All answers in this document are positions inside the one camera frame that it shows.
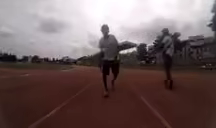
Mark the person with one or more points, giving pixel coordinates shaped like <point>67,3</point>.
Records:
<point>167,50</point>
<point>108,50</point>

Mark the red running track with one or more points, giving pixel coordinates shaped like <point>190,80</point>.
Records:
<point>109,110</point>

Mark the strip of grass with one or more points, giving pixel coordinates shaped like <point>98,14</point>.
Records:
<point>26,65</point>

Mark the building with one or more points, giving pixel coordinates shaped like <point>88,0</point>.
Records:
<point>199,48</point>

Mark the row of trees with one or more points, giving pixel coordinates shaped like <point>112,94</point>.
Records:
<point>16,58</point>

